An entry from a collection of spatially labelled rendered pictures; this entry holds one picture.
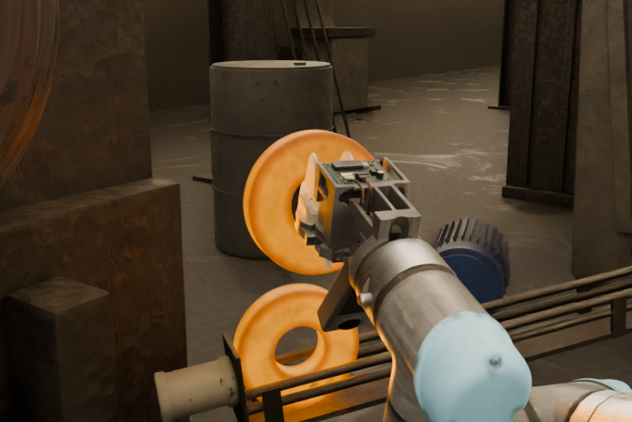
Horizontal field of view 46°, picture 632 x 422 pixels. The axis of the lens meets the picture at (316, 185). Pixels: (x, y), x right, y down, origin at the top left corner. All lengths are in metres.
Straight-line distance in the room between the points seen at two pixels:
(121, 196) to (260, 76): 2.31
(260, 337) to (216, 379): 0.07
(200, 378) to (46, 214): 0.26
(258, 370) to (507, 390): 0.44
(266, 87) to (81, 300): 2.48
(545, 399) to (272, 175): 0.33
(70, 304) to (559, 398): 0.50
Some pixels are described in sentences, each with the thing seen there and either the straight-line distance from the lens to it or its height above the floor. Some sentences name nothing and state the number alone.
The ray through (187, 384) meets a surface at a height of 0.69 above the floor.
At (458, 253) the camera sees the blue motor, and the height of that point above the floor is 0.31.
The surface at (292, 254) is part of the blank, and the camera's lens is 0.78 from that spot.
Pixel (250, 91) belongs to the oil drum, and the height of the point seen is 0.78.
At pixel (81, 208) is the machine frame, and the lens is 0.94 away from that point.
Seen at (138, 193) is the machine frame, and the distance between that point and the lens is 1.00.
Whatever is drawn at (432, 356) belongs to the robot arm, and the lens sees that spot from 0.50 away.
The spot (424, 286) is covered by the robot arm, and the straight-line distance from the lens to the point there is 0.54.
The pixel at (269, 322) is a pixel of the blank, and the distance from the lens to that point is 0.88.
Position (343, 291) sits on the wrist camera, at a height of 0.86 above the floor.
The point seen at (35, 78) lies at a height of 1.04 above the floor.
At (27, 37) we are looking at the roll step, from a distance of 0.75.
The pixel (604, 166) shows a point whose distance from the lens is 3.12.
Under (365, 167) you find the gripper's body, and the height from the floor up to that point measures 0.96.
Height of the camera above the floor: 1.10
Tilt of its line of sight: 13 degrees down
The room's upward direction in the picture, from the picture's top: straight up
